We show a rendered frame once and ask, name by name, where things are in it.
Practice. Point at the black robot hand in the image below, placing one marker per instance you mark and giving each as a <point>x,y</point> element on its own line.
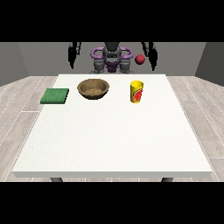
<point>153,57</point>
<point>71,55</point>

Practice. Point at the small red ball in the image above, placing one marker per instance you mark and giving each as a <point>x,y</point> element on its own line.
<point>140,59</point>

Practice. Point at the yellow cup with melon print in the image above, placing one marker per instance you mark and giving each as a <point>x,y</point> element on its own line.
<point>136,92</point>

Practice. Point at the brown wooden bowl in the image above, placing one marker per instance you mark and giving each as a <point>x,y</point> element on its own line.
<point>93,88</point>

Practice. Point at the green square pad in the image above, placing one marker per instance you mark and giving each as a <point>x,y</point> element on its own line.
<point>54,96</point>

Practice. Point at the grey robot trunk purple rings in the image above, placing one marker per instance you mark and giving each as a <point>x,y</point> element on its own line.
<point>111,61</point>

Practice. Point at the dark table leg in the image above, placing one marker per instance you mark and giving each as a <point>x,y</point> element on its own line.
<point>56,179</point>
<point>167,179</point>

